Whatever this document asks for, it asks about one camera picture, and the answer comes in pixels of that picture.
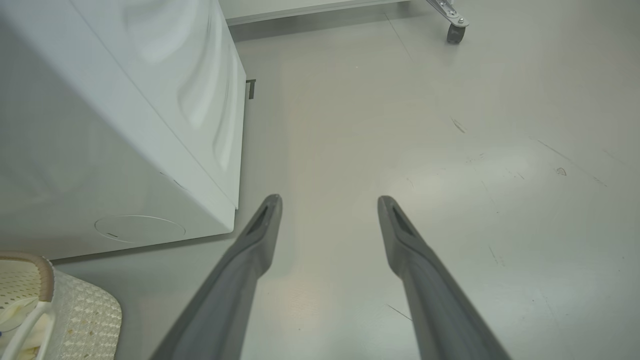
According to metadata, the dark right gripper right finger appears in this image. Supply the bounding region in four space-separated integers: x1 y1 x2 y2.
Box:
377 195 511 360

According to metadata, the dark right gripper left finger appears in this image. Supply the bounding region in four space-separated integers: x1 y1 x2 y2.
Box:
150 194 283 360

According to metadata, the white front-load washing machine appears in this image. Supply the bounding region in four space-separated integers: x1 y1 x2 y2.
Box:
0 0 248 261

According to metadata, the cream perforated laundry basket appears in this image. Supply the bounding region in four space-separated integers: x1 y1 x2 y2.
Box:
0 251 123 360

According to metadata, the metal leg with black caster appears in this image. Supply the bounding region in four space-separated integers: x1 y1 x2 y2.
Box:
425 0 470 45

